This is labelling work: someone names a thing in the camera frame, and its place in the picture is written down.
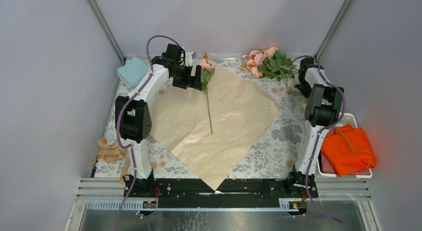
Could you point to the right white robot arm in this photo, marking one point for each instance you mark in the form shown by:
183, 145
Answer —
324, 109

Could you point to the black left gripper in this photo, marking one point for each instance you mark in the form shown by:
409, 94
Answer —
185, 82

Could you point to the light blue folded towel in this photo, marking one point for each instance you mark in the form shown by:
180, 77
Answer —
133, 72

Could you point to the pink fake rose stem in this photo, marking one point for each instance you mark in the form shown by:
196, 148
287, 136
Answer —
207, 72

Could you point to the orange folded cloth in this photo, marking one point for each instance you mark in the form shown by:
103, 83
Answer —
348, 150

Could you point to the pink cloth in basket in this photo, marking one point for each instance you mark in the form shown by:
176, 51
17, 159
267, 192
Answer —
327, 168

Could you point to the peach wrapping paper sheet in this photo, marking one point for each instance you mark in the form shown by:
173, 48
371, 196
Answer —
240, 113

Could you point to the pile of fake flowers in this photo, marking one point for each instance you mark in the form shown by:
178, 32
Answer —
269, 63

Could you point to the floral patterned tablecloth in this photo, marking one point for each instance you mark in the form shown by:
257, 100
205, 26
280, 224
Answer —
272, 156

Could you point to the white plastic basket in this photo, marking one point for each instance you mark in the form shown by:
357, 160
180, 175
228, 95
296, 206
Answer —
348, 119

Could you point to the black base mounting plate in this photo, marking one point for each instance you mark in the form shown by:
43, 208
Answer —
231, 193

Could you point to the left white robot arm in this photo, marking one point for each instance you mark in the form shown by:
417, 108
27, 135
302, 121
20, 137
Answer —
133, 122

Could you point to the beige ribbon pile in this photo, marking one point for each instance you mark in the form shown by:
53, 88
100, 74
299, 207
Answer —
110, 153

